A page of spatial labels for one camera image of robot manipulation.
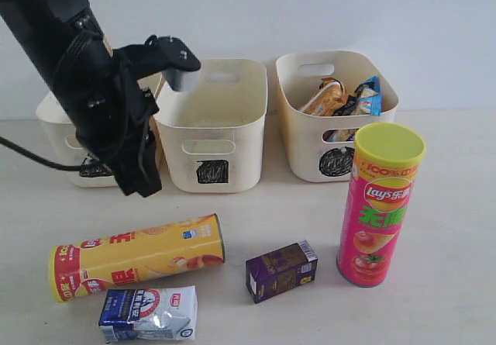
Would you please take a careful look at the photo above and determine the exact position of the orange snack bag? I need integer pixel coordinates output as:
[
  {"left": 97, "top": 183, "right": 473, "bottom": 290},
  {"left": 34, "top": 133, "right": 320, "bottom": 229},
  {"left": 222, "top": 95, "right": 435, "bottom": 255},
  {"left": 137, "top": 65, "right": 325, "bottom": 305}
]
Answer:
[{"left": 298, "top": 77, "right": 358, "bottom": 142}]

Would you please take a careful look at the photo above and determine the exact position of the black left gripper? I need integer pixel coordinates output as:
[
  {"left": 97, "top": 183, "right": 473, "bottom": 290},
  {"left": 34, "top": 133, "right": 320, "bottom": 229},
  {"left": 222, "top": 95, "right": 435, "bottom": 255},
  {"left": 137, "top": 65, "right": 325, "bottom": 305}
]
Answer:
[{"left": 50, "top": 46, "right": 162, "bottom": 198}]

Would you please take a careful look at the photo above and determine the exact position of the purple drink carton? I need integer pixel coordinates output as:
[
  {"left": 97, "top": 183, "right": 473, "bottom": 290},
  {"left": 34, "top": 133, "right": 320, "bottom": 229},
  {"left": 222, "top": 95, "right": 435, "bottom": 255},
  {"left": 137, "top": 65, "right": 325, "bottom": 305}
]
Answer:
[{"left": 245, "top": 240, "right": 319, "bottom": 304}]

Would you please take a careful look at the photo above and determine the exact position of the cream bin triangle mark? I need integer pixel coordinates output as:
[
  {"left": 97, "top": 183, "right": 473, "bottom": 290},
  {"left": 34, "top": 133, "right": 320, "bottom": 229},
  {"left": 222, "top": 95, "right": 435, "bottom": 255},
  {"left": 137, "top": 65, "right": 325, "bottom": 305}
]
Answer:
[{"left": 35, "top": 74, "right": 164, "bottom": 189}]

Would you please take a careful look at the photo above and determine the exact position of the cream bin square mark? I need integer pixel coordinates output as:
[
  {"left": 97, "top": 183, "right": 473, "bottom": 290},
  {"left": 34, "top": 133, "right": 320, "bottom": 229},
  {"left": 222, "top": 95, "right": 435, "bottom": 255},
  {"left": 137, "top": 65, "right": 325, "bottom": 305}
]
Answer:
[{"left": 155, "top": 59, "right": 268, "bottom": 193}]

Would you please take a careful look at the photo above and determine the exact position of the blue white milk carton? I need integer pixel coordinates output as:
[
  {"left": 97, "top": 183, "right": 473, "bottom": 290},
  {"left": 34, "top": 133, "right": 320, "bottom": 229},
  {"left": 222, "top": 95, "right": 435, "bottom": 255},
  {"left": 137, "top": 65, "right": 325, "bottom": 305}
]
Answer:
[{"left": 98, "top": 285, "right": 198, "bottom": 342}]

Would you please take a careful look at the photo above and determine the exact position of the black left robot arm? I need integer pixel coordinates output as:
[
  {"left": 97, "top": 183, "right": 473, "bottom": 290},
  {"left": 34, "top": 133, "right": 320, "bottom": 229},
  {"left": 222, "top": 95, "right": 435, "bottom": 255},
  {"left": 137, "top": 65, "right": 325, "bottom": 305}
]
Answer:
[{"left": 1, "top": 0, "right": 162, "bottom": 197}]

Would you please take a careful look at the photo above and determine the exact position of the pink Lay's chips can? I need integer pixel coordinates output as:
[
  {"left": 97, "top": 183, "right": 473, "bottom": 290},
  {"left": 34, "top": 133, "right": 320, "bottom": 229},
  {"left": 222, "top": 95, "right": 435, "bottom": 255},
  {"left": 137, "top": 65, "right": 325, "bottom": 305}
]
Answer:
[{"left": 336, "top": 122, "right": 426, "bottom": 288}]

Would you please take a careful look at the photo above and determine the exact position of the blue snack bag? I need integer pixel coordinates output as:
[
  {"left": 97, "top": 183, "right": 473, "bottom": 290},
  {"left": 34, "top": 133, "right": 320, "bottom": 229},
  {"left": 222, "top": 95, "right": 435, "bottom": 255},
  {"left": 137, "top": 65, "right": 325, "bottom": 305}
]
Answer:
[{"left": 353, "top": 76, "right": 383, "bottom": 116}]

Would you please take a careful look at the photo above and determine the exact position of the yellow Lay's chips can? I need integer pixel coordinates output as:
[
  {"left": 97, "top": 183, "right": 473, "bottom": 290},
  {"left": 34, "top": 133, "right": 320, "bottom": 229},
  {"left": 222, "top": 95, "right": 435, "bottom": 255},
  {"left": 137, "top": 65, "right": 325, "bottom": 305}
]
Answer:
[{"left": 48, "top": 214, "right": 225, "bottom": 302}]

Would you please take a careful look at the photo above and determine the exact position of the cream bin circle mark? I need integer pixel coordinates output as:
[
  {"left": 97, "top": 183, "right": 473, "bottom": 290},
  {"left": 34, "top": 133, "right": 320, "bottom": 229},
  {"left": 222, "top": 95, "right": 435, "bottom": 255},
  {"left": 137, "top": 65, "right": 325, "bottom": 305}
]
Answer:
[{"left": 275, "top": 50, "right": 399, "bottom": 183}]

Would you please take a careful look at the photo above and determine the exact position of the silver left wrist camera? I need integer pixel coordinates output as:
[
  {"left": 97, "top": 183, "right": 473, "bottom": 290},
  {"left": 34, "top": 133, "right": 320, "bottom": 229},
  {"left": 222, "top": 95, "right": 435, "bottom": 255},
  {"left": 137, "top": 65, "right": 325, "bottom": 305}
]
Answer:
[{"left": 113, "top": 35, "right": 202, "bottom": 91}]

